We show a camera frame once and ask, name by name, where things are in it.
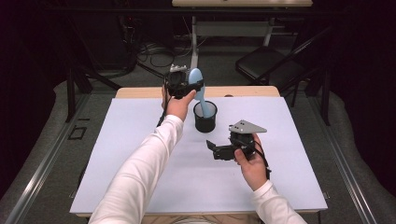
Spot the dark equipment box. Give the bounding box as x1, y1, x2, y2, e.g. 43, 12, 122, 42
73, 12, 138, 71

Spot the black folding chair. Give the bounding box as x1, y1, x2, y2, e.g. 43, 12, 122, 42
234, 26, 334, 108

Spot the person's right hand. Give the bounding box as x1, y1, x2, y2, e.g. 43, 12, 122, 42
233, 133, 270, 192

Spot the black mesh cup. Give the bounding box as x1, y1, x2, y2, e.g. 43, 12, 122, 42
192, 100, 219, 133

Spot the person's torso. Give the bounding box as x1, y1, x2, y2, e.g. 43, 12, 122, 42
141, 214, 261, 224

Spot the right hand-held gripper cable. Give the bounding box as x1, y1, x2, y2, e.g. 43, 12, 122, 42
246, 139, 273, 181

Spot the hand-held gripper cable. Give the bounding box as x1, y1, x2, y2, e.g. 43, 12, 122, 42
156, 77, 171, 128
246, 139, 273, 181

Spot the white table sheet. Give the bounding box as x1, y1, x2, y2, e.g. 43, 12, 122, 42
69, 96, 329, 215

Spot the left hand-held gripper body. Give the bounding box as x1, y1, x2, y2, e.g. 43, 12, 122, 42
163, 63, 191, 101

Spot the black horizontal bar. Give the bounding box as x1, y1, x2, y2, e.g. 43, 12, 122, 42
46, 7, 344, 14

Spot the white-legged desk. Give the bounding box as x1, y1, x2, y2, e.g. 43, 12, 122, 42
171, 0, 314, 71

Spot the black metal stand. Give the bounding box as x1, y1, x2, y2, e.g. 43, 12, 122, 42
304, 62, 332, 127
64, 62, 124, 123

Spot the bundle of floor cables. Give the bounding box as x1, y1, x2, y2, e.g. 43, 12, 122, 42
136, 40, 194, 69

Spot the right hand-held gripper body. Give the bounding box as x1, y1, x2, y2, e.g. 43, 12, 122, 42
213, 119, 268, 161

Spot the left hand-held gripper cable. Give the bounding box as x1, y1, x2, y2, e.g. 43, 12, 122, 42
156, 77, 171, 128

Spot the person's left hand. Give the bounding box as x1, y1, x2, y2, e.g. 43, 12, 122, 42
161, 85, 198, 123

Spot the metal floor rail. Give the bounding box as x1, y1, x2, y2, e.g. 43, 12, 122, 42
6, 92, 92, 224
306, 96, 377, 224

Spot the thick black floor cable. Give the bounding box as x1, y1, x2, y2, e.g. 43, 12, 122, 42
136, 63, 167, 80

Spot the light blue hairbrush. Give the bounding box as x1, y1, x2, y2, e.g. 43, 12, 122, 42
187, 67, 213, 119

